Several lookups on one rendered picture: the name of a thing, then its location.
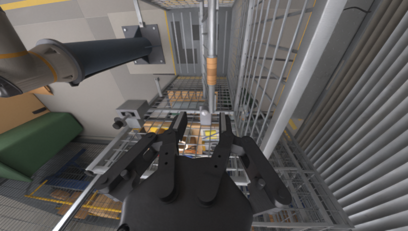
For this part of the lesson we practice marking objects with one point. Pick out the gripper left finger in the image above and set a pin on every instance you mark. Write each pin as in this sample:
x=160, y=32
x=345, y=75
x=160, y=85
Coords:
x=167, y=165

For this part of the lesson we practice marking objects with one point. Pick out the blue pallet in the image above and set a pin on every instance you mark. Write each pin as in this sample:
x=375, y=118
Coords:
x=68, y=172

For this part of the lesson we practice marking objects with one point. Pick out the flat brown cardboard sheets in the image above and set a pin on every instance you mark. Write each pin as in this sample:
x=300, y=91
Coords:
x=102, y=207

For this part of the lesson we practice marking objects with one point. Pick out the orange crate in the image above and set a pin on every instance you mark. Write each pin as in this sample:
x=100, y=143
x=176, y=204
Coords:
x=181, y=97

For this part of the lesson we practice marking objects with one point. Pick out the white post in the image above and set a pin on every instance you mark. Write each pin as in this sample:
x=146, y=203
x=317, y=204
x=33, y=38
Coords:
x=302, y=76

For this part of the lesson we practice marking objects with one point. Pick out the black locking pin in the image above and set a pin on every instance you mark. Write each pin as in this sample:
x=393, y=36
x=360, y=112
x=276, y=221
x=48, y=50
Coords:
x=119, y=122

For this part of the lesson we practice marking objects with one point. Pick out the grey panelled door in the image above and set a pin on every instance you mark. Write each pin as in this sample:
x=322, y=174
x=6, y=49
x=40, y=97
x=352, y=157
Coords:
x=186, y=38

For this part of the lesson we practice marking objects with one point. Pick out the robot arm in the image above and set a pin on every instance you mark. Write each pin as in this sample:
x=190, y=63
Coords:
x=22, y=67

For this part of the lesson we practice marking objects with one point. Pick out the brown cardboard box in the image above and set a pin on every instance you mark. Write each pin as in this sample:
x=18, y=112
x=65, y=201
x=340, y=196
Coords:
x=16, y=110

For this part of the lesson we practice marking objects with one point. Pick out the grey gate hook orange grip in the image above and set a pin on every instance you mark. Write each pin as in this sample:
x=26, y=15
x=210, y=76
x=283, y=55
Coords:
x=211, y=70

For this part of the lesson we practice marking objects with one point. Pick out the grey roller shutter door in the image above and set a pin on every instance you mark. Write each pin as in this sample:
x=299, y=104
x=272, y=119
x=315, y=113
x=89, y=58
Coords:
x=366, y=127

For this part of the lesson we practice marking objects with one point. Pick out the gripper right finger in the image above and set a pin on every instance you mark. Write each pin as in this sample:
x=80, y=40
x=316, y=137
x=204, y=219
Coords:
x=223, y=149

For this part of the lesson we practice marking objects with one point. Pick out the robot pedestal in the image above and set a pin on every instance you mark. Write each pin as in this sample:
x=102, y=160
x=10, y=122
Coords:
x=108, y=54

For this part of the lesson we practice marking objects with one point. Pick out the green bin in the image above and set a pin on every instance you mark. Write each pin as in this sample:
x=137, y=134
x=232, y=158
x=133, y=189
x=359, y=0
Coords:
x=35, y=143

